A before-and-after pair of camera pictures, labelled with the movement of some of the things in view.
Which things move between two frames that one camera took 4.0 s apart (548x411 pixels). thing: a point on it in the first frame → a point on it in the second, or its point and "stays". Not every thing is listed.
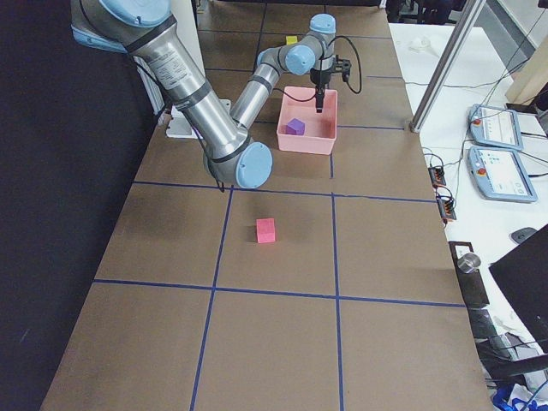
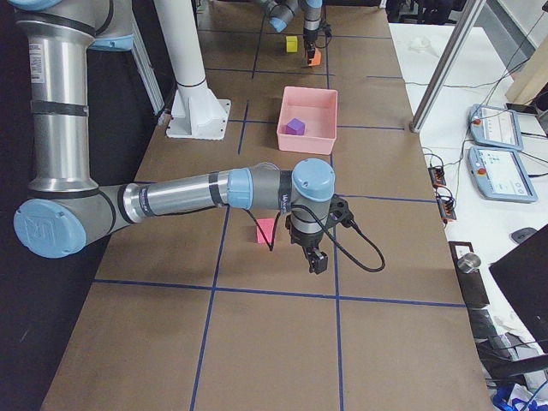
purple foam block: x=295 y=127 stays
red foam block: x=265 y=230 stays
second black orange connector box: x=447 y=208 stays
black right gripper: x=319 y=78 → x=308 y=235
